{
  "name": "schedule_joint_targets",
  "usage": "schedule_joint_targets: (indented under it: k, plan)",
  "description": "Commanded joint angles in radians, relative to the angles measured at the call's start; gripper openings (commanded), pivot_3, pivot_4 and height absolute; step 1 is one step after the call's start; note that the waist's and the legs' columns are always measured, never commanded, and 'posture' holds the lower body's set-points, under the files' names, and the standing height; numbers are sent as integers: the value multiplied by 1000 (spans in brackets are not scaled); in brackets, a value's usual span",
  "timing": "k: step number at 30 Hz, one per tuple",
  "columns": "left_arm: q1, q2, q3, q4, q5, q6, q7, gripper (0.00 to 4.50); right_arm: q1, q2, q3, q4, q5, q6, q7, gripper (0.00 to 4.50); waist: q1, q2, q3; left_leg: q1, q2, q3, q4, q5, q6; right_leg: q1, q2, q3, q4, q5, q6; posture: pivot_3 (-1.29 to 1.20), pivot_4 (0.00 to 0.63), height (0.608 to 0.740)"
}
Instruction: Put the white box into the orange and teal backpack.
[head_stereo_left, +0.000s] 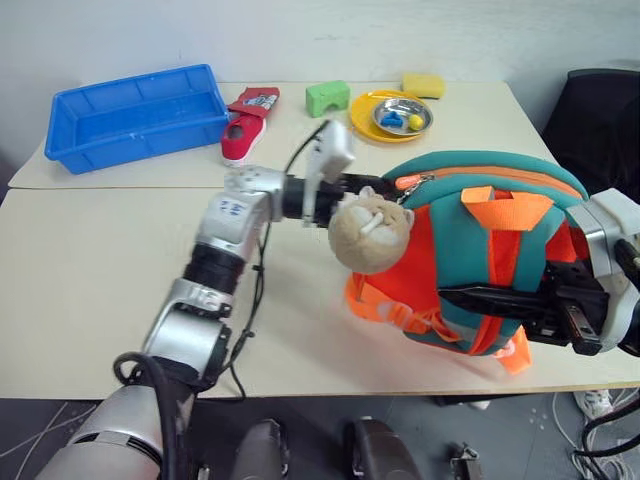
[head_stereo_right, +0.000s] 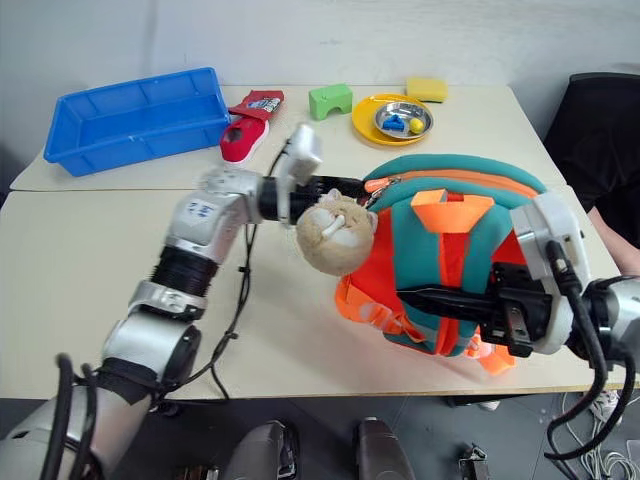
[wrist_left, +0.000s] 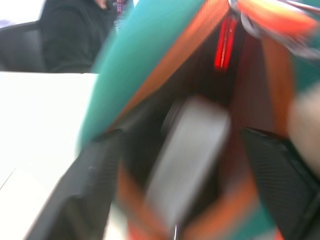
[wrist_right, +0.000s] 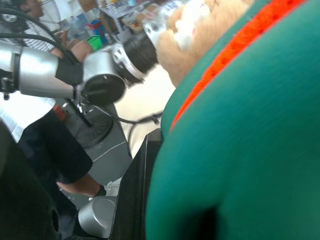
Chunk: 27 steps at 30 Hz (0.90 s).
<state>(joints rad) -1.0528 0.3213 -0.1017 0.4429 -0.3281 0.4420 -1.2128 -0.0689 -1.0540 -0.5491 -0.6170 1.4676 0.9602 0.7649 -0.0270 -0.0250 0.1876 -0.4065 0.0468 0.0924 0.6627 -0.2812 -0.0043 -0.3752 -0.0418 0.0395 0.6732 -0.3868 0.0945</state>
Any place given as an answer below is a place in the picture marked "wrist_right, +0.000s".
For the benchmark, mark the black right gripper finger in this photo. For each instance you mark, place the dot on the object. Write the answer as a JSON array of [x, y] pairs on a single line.
[[20, 190]]

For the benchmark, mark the person in striped shirt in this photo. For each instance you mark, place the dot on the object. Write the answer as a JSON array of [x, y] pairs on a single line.
[[52, 150]]

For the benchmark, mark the silver robot body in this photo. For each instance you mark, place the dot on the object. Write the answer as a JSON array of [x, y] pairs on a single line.
[[96, 216]]

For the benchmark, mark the green plastic bin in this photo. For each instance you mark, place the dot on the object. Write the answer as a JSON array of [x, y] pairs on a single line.
[[95, 42]]

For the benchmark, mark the black floor fan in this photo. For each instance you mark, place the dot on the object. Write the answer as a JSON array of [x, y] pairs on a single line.
[[50, 15]]

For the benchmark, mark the blue plastic bin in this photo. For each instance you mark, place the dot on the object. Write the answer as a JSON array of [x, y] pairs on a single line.
[[95, 27]]

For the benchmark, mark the cluttered storage shelf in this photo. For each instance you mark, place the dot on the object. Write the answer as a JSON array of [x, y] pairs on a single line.
[[130, 12]]

